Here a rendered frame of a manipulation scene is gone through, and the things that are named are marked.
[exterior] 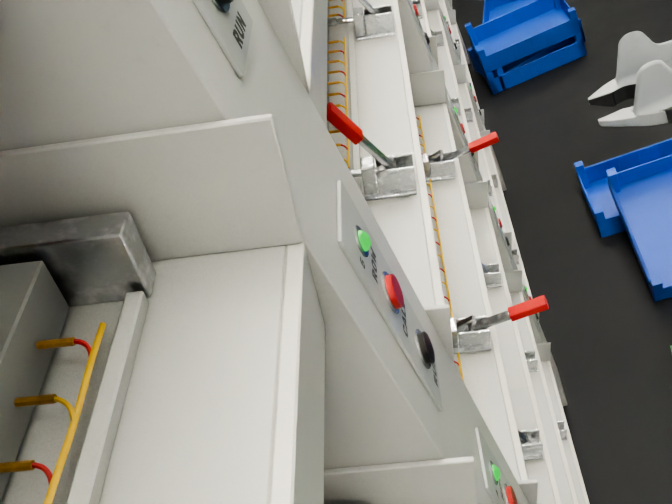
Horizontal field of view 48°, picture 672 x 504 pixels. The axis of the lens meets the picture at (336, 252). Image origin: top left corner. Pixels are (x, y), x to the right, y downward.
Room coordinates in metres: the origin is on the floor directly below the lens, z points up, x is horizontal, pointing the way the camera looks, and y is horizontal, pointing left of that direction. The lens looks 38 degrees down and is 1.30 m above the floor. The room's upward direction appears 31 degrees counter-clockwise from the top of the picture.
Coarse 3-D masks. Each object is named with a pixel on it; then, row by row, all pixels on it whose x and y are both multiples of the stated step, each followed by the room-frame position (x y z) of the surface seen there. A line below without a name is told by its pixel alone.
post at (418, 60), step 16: (400, 0) 0.87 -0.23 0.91; (400, 16) 0.87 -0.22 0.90; (416, 32) 0.86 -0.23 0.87; (416, 48) 0.87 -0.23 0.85; (416, 64) 0.87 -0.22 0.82; (432, 64) 0.88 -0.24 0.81; (448, 112) 0.86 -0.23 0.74; (464, 144) 0.88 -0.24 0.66; (464, 160) 0.87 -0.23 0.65; (464, 176) 0.87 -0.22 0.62; (480, 176) 0.93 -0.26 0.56; (496, 224) 0.88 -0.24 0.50; (496, 240) 0.87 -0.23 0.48; (512, 256) 0.94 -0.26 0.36; (544, 336) 0.95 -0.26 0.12; (560, 384) 0.88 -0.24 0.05
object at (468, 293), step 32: (416, 96) 0.87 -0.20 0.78; (448, 128) 0.80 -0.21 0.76; (448, 192) 0.68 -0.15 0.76; (448, 224) 0.63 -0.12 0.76; (448, 256) 0.59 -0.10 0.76; (480, 288) 0.53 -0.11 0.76; (480, 352) 0.46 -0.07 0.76; (480, 384) 0.42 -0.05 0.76; (512, 416) 0.38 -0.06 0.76; (512, 448) 0.35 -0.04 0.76
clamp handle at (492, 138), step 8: (488, 136) 0.70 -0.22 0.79; (496, 136) 0.69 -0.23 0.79; (472, 144) 0.70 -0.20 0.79; (480, 144) 0.70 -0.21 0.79; (488, 144) 0.69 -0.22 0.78; (456, 152) 0.71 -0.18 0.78; (464, 152) 0.70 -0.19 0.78; (472, 152) 0.70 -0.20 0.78; (440, 160) 0.72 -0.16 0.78; (448, 160) 0.71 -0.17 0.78
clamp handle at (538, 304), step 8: (544, 296) 0.45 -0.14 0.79; (520, 304) 0.46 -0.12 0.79; (528, 304) 0.45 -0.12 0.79; (536, 304) 0.45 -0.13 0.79; (544, 304) 0.44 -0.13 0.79; (504, 312) 0.46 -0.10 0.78; (512, 312) 0.45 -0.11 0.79; (520, 312) 0.45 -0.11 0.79; (528, 312) 0.45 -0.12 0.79; (536, 312) 0.44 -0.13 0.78; (472, 320) 0.47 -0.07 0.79; (480, 320) 0.47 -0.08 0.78; (488, 320) 0.46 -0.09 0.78; (496, 320) 0.46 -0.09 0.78; (504, 320) 0.45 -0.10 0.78; (512, 320) 0.45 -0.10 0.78; (472, 328) 0.47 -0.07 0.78; (480, 328) 0.46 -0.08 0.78
